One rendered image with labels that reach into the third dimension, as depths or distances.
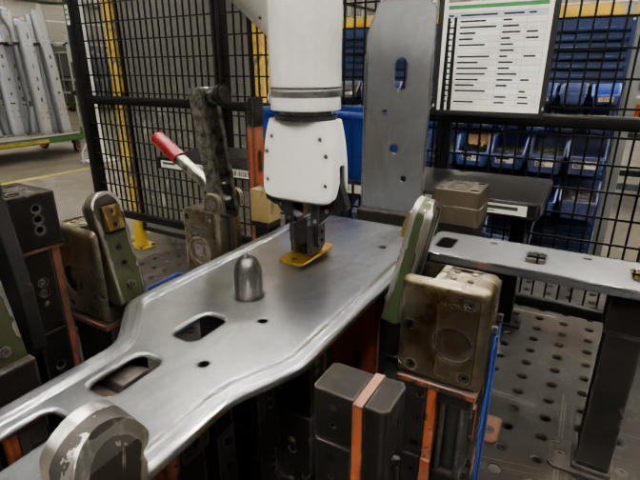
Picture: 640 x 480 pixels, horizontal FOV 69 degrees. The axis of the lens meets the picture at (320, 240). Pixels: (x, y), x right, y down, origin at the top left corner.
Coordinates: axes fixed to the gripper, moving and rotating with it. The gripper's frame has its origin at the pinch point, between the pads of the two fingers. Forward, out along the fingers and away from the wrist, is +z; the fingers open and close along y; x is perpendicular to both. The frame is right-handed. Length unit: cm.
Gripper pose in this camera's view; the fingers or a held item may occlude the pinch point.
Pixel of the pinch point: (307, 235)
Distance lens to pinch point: 61.3
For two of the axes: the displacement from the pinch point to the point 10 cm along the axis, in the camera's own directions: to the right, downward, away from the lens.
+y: 8.7, 1.7, -4.7
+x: 5.0, -3.0, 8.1
